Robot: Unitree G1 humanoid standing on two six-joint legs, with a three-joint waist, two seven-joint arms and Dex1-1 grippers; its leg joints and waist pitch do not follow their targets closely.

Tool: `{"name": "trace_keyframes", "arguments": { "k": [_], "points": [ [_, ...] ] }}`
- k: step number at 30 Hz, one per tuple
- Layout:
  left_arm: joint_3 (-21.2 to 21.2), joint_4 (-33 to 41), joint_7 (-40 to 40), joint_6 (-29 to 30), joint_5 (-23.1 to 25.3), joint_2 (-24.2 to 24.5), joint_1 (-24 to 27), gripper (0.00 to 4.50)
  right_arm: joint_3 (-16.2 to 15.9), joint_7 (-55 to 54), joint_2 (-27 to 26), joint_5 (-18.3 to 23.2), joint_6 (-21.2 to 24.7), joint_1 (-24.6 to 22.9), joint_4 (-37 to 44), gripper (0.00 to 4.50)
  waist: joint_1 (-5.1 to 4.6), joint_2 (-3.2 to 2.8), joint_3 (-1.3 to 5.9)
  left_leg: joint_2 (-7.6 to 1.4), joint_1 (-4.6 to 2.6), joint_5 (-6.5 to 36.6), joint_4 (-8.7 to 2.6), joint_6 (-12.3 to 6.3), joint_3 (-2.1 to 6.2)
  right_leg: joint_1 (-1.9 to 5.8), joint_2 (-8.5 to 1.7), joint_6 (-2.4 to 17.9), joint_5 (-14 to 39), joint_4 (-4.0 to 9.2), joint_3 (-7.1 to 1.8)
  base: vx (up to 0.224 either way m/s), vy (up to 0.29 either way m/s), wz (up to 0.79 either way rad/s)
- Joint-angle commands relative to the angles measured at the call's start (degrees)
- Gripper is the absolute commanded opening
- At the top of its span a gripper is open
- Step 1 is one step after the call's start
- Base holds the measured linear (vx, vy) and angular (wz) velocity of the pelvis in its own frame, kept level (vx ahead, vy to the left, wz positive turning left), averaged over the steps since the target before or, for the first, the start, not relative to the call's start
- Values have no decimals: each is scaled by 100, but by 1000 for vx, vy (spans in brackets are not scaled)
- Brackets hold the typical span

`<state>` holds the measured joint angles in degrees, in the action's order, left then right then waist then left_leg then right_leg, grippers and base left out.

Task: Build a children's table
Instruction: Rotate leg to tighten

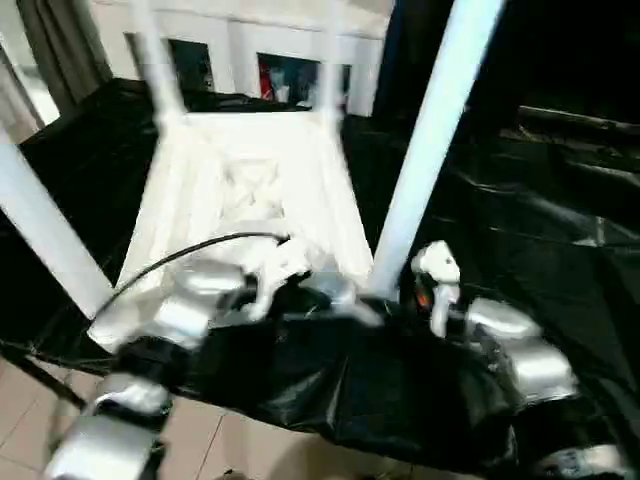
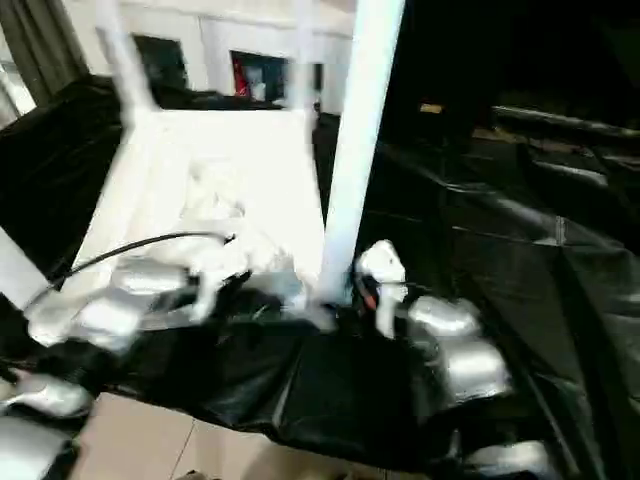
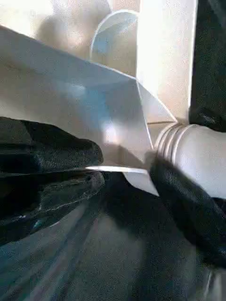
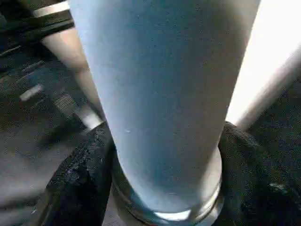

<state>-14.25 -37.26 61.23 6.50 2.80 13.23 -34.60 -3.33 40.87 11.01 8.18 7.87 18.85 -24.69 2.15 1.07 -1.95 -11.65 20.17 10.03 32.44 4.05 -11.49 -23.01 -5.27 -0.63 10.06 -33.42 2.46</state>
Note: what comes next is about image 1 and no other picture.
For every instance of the black mat cover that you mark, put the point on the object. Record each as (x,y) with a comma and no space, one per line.
(525,210)

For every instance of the grey metal rod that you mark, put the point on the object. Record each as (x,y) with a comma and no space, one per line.
(580,119)

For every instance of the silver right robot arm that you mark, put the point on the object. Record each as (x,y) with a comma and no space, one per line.
(535,360)

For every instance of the white cabinet with glass doors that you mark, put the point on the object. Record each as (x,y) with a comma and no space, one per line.
(250,35)

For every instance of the grey curtain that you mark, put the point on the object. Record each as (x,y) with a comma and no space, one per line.
(65,50)

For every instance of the black case with gold label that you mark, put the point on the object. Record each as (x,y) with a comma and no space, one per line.
(500,50)

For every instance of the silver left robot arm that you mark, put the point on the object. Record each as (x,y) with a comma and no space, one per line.
(185,305)

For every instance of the white plastic table top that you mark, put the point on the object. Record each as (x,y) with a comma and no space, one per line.
(250,165)

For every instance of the black metal stand leg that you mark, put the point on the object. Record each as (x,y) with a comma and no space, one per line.
(45,375)

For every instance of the dark robot foot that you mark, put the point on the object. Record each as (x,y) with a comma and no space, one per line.
(234,475)

